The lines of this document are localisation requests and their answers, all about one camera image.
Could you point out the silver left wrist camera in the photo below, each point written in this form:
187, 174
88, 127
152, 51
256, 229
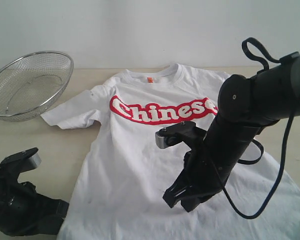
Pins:
21, 162

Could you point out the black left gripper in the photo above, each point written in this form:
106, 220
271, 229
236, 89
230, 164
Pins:
24, 212

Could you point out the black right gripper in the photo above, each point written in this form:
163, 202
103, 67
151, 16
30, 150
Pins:
198, 180

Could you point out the white t-shirt red lettering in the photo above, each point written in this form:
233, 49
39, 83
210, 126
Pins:
119, 192

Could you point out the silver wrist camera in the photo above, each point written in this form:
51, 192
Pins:
185, 131
21, 162

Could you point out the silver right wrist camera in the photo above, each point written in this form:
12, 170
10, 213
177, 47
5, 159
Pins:
185, 131

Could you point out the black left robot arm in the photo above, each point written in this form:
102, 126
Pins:
23, 211

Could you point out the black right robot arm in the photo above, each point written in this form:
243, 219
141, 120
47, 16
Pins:
245, 107

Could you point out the metal wire mesh basket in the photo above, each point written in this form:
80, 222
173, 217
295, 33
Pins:
32, 83

